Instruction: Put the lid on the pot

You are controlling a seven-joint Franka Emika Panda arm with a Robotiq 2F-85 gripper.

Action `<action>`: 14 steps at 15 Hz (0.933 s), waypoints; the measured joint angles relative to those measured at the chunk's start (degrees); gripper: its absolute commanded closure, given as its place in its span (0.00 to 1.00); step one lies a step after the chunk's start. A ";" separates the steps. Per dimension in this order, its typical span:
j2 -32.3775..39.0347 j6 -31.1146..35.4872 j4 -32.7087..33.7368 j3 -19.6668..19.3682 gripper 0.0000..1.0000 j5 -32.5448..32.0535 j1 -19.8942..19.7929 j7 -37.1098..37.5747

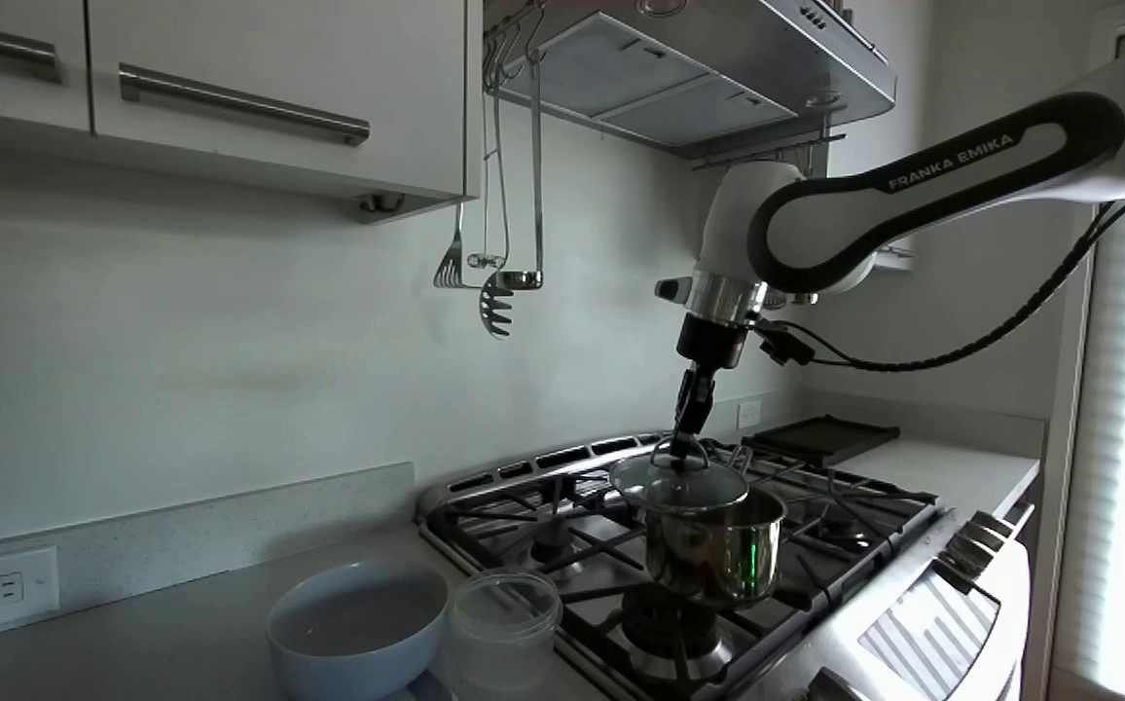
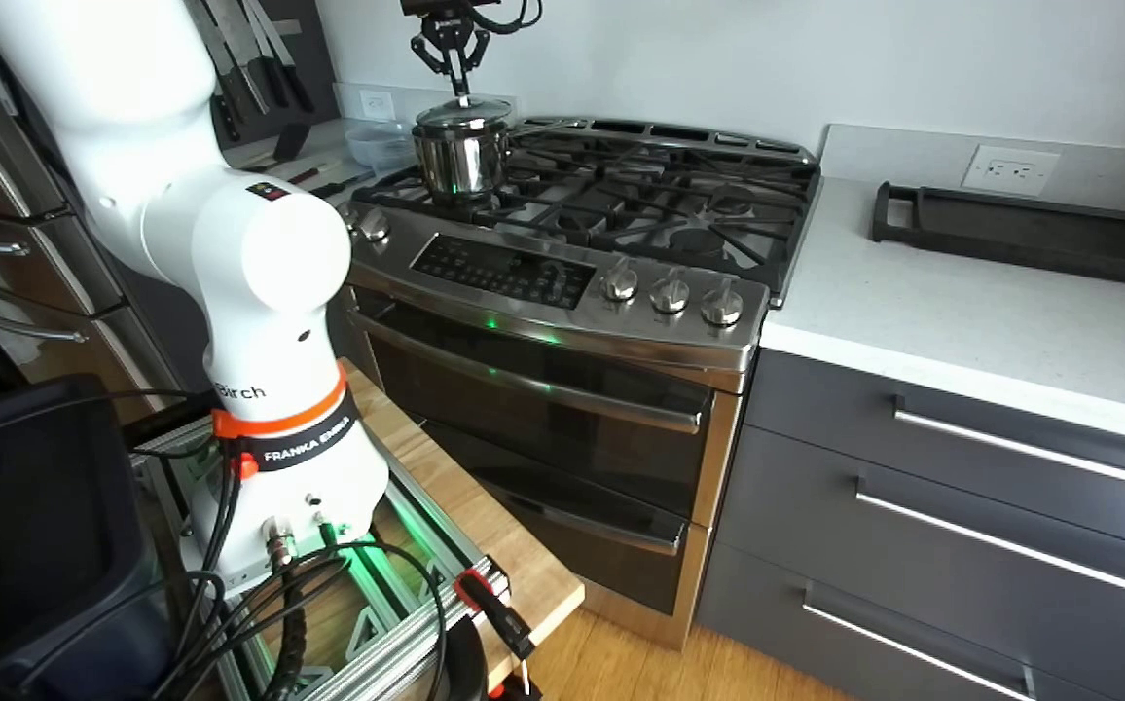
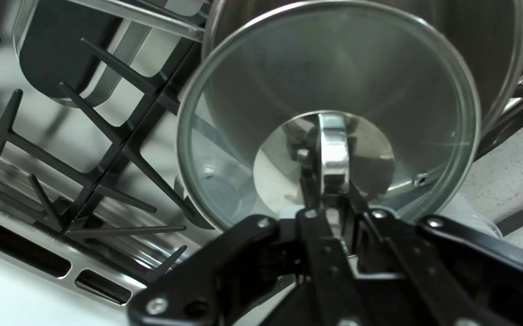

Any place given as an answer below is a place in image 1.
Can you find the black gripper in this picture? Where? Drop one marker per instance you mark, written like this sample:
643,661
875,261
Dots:
715,344

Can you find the glass lid with knob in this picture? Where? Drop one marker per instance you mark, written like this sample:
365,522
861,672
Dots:
688,484

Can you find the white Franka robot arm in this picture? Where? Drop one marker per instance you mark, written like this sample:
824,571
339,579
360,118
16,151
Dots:
950,169

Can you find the stainless steel pot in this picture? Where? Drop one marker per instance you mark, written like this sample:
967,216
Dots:
717,552

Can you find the hanging metal utensils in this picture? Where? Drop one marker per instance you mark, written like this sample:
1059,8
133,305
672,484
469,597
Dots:
500,308

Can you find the stainless steel gas range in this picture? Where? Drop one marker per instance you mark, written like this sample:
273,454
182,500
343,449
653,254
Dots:
848,608

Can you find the hanging steel spatula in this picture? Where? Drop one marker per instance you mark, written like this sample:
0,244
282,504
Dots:
454,271

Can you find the clear plastic container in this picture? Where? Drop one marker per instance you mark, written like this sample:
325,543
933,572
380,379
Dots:
500,637

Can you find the silver stove knob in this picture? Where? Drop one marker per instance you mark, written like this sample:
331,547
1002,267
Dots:
961,571
979,547
999,528

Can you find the stainless range hood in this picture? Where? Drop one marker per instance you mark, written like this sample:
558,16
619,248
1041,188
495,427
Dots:
702,70

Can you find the light blue bowl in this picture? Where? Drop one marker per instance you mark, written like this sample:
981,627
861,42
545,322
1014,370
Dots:
357,637

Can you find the white upper cabinet door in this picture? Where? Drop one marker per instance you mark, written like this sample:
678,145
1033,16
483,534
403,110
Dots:
273,52
0,92

